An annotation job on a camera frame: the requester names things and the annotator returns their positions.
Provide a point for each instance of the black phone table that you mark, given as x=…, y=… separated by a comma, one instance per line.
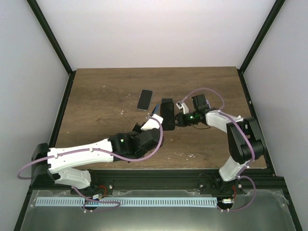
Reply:
x=155, y=109
x=144, y=100

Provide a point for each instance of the left black frame post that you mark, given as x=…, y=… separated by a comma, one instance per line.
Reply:
x=38, y=13

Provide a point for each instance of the phone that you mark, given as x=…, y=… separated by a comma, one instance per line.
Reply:
x=167, y=100

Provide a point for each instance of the black phone rear table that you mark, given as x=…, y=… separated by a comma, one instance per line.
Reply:
x=144, y=100

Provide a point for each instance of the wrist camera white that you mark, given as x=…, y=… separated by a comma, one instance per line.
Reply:
x=152, y=123
x=183, y=107

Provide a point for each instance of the black phone case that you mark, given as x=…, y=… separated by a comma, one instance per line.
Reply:
x=167, y=112

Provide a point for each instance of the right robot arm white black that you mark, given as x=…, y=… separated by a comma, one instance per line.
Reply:
x=245, y=140

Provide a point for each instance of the black phone front table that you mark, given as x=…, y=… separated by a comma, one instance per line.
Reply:
x=155, y=109

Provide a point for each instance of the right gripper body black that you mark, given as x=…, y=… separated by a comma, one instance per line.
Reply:
x=187, y=121

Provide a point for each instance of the right black frame post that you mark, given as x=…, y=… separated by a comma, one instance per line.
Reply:
x=278, y=4

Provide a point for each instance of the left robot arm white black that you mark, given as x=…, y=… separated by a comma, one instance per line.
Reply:
x=59, y=165

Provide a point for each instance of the light blue slotted cable duct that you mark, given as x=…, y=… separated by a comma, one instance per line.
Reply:
x=130, y=202

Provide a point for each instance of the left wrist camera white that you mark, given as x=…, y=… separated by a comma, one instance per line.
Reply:
x=152, y=123

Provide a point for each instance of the black frame post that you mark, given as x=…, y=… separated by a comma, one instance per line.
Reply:
x=38, y=13
x=278, y=4

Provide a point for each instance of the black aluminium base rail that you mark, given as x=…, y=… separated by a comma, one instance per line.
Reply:
x=206, y=181

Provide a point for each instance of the metal sheet front panel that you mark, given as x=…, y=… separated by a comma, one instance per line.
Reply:
x=255, y=210

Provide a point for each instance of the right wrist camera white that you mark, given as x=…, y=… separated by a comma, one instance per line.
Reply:
x=183, y=107

